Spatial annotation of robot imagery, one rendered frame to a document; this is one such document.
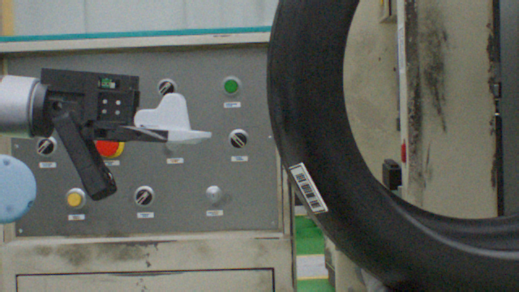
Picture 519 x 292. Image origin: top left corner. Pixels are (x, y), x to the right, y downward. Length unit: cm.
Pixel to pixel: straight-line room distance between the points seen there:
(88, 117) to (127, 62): 67
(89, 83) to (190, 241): 68
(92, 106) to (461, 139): 57
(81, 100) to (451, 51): 56
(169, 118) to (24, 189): 20
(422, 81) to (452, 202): 18
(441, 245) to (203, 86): 83
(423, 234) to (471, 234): 29
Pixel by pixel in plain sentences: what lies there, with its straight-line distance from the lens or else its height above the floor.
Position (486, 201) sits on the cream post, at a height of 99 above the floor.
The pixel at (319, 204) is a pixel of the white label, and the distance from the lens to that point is 110.
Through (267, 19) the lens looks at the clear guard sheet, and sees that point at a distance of 181.
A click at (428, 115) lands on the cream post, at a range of 147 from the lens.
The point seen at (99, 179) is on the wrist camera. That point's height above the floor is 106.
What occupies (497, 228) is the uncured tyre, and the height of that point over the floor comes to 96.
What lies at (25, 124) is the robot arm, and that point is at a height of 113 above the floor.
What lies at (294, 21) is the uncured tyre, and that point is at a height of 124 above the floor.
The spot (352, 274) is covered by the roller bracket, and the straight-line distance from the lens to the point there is 146.
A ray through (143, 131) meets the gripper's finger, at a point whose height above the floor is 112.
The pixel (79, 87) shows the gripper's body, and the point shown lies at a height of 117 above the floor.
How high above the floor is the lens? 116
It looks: 3 degrees down
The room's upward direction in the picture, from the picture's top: 2 degrees counter-clockwise
